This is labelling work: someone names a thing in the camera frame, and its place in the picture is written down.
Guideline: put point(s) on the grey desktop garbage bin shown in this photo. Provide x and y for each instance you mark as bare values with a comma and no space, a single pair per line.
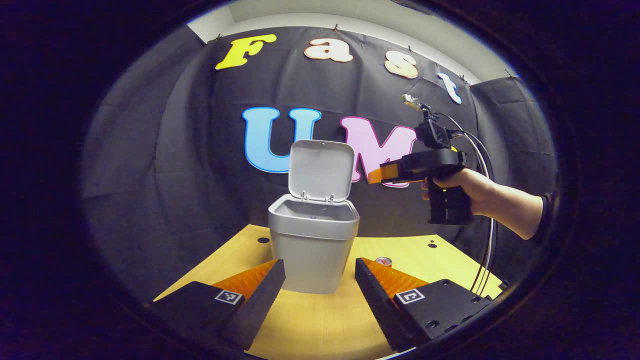
312,250

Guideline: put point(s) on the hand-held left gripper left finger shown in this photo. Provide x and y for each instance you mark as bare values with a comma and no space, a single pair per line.
257,305

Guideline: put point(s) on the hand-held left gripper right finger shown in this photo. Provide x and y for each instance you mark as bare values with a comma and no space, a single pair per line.
380,310

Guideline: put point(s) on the black backdrop cloth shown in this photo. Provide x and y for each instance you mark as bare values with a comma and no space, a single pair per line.
200,150

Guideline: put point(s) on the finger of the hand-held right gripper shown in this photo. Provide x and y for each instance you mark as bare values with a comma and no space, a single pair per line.
390,172

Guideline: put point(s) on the wooden desktop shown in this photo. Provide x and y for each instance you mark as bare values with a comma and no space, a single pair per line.
320,325

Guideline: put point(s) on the red pop can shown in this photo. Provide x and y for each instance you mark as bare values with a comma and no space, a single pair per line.
384,261

